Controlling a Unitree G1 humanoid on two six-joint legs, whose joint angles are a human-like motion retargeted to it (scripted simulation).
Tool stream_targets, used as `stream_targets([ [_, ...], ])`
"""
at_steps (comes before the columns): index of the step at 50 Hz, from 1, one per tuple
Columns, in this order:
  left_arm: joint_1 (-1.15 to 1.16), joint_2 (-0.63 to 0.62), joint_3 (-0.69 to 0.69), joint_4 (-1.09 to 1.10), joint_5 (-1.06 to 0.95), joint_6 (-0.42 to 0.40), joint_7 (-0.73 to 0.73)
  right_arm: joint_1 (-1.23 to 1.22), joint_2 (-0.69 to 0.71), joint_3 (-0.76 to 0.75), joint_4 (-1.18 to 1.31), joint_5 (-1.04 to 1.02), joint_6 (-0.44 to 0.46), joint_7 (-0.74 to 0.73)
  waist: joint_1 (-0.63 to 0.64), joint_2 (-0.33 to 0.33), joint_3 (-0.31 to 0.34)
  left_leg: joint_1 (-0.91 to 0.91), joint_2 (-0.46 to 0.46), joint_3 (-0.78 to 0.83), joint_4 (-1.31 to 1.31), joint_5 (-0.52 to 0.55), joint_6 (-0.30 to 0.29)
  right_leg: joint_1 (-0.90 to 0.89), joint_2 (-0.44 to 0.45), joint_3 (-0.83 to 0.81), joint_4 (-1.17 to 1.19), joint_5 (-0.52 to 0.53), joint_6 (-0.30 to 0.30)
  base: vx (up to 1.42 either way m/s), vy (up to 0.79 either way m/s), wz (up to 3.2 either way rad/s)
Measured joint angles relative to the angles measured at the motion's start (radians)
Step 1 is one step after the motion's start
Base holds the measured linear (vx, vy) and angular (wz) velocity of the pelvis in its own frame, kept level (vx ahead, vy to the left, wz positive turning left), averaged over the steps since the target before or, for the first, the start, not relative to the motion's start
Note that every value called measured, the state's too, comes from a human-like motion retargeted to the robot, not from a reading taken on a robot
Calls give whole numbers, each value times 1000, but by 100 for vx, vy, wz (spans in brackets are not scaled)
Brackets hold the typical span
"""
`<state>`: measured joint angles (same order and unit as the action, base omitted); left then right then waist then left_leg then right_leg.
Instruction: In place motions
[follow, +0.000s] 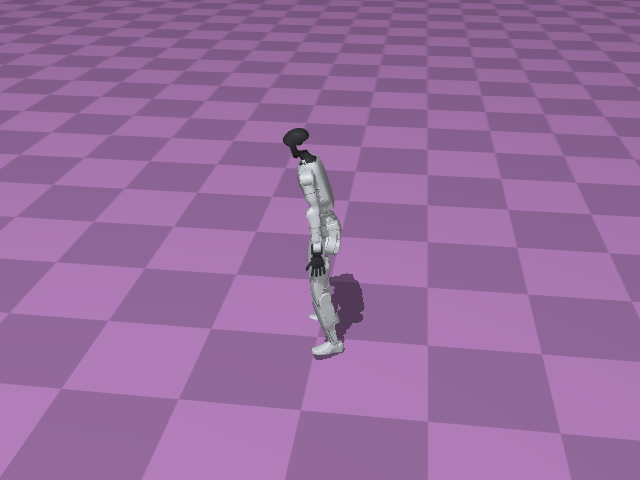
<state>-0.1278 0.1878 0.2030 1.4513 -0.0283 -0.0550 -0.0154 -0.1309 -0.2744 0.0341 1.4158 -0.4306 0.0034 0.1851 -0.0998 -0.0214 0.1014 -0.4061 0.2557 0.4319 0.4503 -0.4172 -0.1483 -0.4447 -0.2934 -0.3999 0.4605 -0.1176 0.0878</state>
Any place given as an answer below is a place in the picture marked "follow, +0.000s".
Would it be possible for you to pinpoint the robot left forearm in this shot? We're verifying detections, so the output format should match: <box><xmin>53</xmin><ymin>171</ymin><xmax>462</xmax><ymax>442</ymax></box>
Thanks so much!
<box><xmin>307</xmin><ymin>209</ymin><xmax>322</xmax><ymax>253</ymax></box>

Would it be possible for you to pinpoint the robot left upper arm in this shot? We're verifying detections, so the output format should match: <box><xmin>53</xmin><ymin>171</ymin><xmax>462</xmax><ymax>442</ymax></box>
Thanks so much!
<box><xmin>299</xmin><ymin>168</ymin><xmax>320</xmax><ymax>219</ymax></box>

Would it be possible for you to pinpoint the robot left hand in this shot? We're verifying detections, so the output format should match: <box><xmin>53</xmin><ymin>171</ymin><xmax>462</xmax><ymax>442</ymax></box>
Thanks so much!
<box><xmin>306</xmin><ymin>244</ymin><xmax>325</xmax><ymax>277</ymax></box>

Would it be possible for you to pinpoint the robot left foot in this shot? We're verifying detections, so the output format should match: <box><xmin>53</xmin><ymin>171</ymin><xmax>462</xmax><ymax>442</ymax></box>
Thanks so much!
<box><xmin>311</xmin><ymin>340</ymin><xmax>344</xmax><ymax>355</ymax></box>

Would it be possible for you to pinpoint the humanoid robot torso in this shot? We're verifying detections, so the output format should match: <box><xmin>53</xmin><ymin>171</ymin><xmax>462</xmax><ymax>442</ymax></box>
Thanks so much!
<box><xmin>297</xmin><ymin>155</ymin><xmax>342</xmax><ymax>240</ymax></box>

